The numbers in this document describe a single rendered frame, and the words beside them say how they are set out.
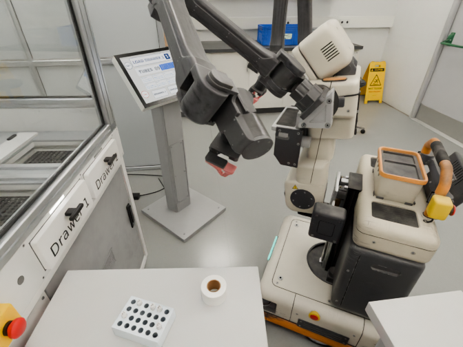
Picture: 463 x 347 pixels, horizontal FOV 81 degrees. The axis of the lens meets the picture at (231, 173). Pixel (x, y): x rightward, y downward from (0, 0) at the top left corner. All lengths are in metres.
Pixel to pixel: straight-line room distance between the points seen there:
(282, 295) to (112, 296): 0.81
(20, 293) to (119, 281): 0.23
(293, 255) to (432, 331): 0.81
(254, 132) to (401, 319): 0.65
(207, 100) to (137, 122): 2.20
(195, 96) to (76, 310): 0.67
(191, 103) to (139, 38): 1.99
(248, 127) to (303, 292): 1.10
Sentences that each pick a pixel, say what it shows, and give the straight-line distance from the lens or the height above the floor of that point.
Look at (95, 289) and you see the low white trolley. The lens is 0.92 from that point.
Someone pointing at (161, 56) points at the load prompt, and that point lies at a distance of 1.76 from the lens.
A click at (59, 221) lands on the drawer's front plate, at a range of 0.94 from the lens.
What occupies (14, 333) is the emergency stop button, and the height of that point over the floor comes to 0.88.
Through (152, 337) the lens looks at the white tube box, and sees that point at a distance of 0.76.
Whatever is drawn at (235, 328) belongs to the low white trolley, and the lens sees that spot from 0.78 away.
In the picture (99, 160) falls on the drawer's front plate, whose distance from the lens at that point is 1.16.
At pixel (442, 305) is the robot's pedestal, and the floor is 0.76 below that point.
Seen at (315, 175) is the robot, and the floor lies 0.86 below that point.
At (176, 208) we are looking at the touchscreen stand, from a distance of 2.15.
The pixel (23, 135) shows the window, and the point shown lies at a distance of 0.89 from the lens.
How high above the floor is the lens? 1.46
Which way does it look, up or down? 33 degrees down
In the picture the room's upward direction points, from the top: straight up
